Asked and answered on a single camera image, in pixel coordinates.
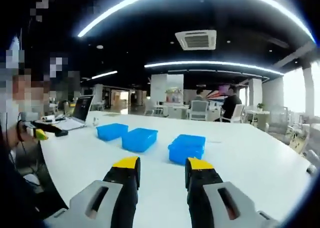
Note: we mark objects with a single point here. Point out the short ceiling light strip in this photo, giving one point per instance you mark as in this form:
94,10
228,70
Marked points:
103,74

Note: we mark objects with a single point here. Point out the ceiling air conditioner vent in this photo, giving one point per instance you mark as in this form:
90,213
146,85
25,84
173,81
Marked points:
196,39

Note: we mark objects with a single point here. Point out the long curved ceiling light strip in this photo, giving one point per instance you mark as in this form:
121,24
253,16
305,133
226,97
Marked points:
100,20

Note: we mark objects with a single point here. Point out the white display shelf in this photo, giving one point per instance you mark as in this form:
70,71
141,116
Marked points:
167,88

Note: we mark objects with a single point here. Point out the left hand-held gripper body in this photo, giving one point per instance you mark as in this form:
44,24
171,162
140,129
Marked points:
29,130

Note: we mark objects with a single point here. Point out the person's black shirt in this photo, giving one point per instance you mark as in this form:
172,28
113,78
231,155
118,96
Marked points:
15,188

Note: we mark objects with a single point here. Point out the grey office chair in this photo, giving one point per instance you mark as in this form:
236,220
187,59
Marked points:
278,123

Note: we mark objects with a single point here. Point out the person's left hand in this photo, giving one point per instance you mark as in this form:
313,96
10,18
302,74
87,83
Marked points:
18,133

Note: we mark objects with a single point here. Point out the small potted plant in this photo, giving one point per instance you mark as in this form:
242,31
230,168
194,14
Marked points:
260,105

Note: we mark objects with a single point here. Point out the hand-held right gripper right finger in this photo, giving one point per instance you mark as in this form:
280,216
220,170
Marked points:
215,205

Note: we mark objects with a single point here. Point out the white mesh office chair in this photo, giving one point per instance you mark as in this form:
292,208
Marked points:
198,110

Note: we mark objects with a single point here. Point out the pink wall monitor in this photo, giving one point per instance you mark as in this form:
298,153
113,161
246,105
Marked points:
223,88

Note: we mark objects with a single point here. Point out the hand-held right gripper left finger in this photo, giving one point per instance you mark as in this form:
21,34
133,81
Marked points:
105,205

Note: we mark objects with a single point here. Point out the white laptop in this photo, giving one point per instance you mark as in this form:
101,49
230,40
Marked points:
81,108

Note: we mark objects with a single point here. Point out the blue plastic bin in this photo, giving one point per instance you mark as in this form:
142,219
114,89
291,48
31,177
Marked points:
186,149
140,139
112,131

